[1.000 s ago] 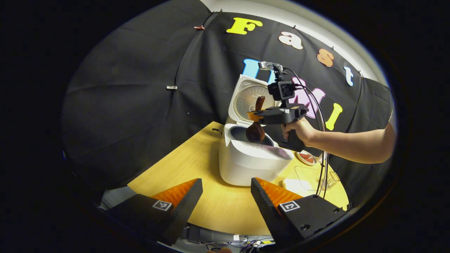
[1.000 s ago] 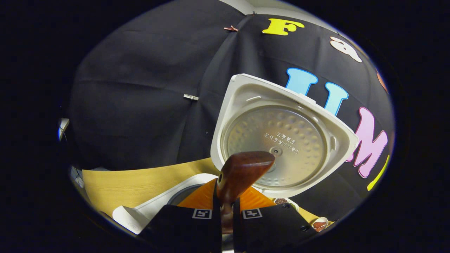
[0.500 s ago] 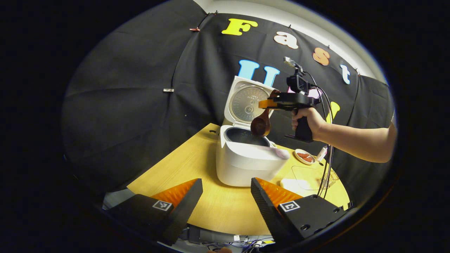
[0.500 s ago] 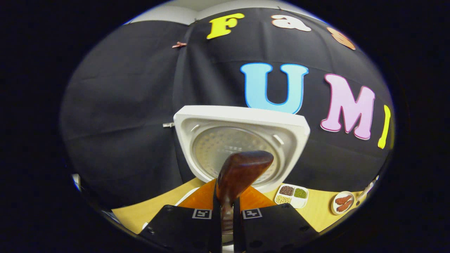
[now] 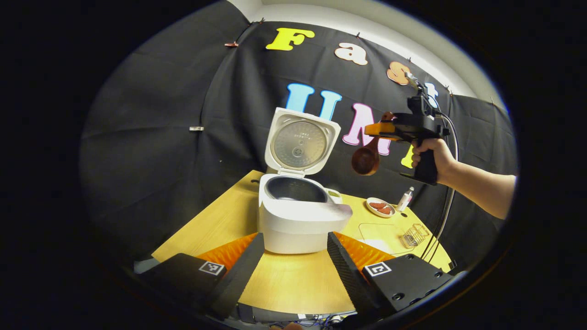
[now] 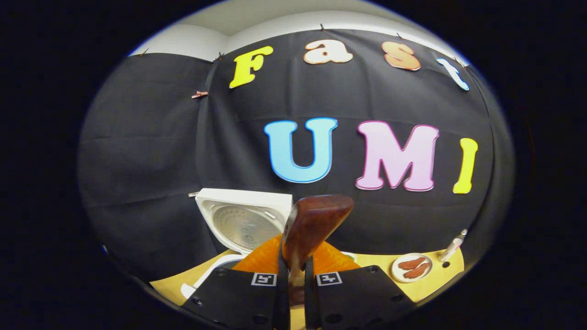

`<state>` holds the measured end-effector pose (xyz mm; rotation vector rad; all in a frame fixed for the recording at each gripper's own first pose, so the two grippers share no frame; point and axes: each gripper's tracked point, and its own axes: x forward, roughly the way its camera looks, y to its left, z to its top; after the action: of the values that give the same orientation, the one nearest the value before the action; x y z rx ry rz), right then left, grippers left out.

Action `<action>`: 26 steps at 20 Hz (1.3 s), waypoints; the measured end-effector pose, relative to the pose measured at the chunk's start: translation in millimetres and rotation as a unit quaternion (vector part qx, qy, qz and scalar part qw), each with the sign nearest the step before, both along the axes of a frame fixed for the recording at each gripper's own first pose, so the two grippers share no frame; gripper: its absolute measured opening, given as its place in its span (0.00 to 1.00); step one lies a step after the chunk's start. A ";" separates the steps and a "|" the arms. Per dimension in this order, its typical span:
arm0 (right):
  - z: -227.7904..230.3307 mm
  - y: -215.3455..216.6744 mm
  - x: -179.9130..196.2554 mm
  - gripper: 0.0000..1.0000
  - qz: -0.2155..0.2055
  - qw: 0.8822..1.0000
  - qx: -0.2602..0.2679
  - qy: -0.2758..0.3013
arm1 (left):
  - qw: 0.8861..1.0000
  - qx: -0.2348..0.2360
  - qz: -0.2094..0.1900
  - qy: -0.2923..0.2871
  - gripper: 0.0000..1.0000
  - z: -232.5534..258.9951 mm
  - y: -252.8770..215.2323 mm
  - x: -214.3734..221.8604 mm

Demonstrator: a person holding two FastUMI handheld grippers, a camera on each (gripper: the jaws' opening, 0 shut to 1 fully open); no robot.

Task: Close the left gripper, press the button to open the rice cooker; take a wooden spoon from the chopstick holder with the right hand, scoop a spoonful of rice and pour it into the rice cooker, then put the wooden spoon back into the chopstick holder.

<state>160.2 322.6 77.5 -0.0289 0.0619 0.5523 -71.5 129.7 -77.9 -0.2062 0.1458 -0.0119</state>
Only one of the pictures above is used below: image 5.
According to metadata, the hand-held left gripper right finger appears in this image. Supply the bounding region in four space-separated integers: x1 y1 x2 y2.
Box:
327 231 454 321

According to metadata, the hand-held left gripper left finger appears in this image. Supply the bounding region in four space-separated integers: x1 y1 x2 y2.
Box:
138 232 265 320

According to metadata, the brown wooden spoon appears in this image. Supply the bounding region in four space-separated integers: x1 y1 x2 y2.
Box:
352 111 395 176

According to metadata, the white rice cooker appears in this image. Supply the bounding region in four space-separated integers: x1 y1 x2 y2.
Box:
257 107 353 254

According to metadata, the metal wire chopstick holder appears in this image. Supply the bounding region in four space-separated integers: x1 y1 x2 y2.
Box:
400 223 430 249

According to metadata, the clear plastic rice container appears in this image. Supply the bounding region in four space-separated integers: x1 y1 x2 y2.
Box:
359 223 406 255

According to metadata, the white round plate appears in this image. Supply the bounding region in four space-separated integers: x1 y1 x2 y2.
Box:
366 197 396 218

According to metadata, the clear bottle with pink label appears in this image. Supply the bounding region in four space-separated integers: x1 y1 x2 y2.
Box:
397 187 415 212

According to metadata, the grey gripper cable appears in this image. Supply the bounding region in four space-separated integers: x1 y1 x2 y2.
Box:
420 112 459 264

